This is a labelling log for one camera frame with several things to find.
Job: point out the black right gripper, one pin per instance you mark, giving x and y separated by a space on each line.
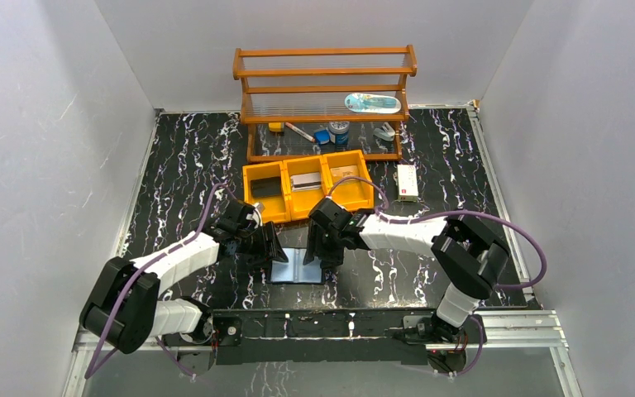
315 248

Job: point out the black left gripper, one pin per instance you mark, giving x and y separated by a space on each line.
262 245

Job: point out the black leather card holder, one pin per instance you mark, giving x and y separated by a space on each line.
295 271

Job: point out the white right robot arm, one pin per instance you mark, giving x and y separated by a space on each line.
472 256

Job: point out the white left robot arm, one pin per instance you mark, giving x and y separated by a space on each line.
124 307

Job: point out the black cards stack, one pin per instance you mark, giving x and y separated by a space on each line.
266 187

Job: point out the silver cards stack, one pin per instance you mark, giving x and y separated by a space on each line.
305 182

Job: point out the middle yellow plastic bin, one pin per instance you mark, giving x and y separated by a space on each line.
301 203

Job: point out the yellow plastic bin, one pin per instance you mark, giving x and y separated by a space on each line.
275 209
351 192
301 203

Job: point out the left yellow plastic bin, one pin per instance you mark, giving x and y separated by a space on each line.
275 209

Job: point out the right yellow plastic bin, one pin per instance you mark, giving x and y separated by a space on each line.
351 192

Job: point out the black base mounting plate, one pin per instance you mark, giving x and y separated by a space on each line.
407 336

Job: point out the white small box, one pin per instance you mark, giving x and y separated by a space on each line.
407 182

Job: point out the round tape tin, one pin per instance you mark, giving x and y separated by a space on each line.
339 132

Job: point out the red white marker pen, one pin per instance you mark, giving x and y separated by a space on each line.
300 131

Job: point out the small yellow object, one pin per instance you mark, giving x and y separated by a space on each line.
276 127

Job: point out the grey stapler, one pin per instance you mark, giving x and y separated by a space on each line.
385 132

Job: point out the orange wooden shelf rack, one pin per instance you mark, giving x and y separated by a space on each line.
310 85

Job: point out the blue blister pack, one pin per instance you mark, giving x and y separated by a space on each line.
372 103

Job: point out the aluminium frame rail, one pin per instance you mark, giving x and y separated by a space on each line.
504 329

